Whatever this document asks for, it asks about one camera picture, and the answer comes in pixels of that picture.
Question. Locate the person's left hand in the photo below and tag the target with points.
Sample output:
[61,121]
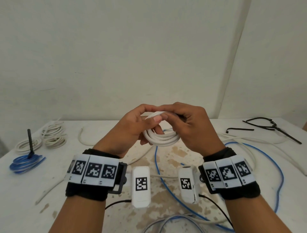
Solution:
[122,136]

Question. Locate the person's right hand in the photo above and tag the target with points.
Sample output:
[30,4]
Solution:
[196,129]

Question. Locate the person's left forearm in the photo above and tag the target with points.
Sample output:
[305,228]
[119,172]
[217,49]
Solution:
[79,216]

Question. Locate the black left wristband with markers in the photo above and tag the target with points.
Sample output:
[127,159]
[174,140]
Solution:
[84,193]

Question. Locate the black wristband with markers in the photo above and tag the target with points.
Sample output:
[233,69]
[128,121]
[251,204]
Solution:
[84,193]
[242,192]

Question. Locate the black right wristband with markers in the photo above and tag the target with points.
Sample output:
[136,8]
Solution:
[242,192]

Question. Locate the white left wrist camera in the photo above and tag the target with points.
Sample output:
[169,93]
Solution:
[141,199]

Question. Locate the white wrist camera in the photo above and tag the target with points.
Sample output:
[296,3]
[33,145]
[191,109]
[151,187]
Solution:
[141,199]
[188,196]

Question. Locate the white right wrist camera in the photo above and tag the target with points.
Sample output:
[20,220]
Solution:
[188,196]

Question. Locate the wooden shelf frame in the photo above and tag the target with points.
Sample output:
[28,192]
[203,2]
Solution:
[305,124]

